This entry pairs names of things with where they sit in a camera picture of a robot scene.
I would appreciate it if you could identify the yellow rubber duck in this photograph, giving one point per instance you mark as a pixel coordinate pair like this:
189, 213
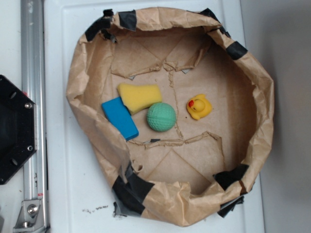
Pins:
199, 107

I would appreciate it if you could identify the green dimpled foam ball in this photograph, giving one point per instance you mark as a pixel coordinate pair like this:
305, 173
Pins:
161, 117

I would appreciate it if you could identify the yellow sponge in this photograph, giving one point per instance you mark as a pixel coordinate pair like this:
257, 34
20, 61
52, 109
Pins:
139, 97

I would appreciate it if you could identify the blue rectangular block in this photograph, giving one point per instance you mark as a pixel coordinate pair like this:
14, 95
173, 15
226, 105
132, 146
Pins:
119, 116

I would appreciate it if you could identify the brown paper bag bin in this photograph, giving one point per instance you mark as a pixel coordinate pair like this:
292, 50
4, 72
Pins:
193, 170

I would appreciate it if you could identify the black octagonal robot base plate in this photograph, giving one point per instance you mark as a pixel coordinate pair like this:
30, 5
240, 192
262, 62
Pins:
17, 129

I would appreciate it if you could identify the metal corner bracket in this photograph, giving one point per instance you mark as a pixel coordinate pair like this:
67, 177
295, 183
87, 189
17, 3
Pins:
30, 217

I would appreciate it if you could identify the aluminium extrusion rail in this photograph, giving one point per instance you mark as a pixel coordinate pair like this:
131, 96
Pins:
35, 170

